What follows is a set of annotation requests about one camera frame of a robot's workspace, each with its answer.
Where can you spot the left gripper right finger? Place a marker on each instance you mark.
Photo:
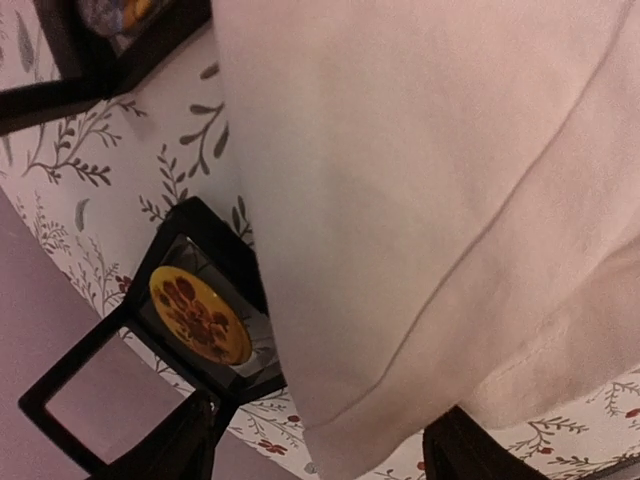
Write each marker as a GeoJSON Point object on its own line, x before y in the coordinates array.
{"type": "Point", "coordinates": [455, 447]}

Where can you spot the black display box near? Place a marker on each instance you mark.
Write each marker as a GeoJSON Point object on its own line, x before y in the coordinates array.
{"type": "Point", "coordinates": [194, 239]}

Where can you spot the black display box far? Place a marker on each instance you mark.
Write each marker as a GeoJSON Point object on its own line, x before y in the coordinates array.
{"type": "Point", "coordinates": [53, 66]}

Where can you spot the floral patterned table mat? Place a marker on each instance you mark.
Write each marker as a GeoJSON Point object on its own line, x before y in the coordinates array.
{"type": "Point", "coordinates": [92, 189]}

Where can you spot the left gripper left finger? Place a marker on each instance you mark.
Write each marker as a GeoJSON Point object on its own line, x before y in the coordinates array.
{"type": "Point", "coordinates": [188, 453]}

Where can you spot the white green raglan t-shirt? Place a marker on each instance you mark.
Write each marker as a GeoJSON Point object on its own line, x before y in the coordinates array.
{"type": "Point", "coordinates": [444, 198]}

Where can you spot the yellow round brooch brown flowers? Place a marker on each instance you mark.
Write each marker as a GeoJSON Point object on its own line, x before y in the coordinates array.
{"type": "Point", "coordinates": [196, 315]}

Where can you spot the black display box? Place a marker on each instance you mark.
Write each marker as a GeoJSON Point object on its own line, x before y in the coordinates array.
{"type": "Point", "coordinates": [53, 66]}
{"type": "Point", "coordinates": [194, 239]}

